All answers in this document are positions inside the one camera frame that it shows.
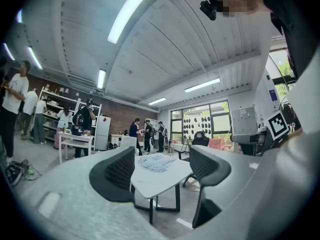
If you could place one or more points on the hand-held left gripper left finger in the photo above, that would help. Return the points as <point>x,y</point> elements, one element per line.
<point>117,174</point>

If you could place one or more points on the black oval floor device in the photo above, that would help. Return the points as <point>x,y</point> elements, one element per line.
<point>13,175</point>

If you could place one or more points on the clear acrylic stool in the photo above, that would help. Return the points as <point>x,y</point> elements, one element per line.
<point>169,149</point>

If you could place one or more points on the person's black shirt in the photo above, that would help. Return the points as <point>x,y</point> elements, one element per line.
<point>295,21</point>

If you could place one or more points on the blue wall poster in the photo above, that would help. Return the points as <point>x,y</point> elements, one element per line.
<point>273,96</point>

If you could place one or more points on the black office chair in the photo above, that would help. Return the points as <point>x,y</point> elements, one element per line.
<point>201,139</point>

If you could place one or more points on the pink chair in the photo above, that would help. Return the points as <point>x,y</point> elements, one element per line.
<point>216,144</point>

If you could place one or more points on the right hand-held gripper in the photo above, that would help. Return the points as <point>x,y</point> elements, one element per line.
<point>277,125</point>

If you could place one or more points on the black striped backpack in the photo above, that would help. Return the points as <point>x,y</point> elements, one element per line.
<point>112,146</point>

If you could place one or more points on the blue checked shirt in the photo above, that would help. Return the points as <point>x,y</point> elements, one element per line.
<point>155,162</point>

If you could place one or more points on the green charger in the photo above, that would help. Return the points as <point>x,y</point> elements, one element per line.
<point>30,171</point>

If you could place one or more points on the white office chair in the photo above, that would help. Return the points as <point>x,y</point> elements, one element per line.
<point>128,142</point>

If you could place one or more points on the white refrigerator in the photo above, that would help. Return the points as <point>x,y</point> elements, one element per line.
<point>102,134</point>

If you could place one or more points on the dark blue domed appliance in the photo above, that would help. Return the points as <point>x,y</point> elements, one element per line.
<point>76,126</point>

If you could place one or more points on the wooden folding easel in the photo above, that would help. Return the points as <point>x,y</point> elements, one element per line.
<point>186,144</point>

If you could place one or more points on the white shelving unit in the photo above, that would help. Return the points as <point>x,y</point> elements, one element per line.
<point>57,95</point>

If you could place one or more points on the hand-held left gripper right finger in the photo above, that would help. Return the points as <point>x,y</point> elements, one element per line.
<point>207,166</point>

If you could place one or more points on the white side table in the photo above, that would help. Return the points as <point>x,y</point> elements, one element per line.
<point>75,137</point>

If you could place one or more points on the ceiling tube light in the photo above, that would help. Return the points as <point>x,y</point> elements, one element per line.
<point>157,101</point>
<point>35,57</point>
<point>101,79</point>
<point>202,85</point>
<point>132,14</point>
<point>8,51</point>

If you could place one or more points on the black framed window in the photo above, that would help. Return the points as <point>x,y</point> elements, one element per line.
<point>220,124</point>
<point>282,69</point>

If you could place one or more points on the white drawer cabinet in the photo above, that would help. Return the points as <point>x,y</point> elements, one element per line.
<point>116,139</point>

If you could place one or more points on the black head camera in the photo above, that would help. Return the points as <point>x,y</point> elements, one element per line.
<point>208,9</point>

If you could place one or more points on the white marble table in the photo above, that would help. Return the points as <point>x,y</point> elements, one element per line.
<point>177,196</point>

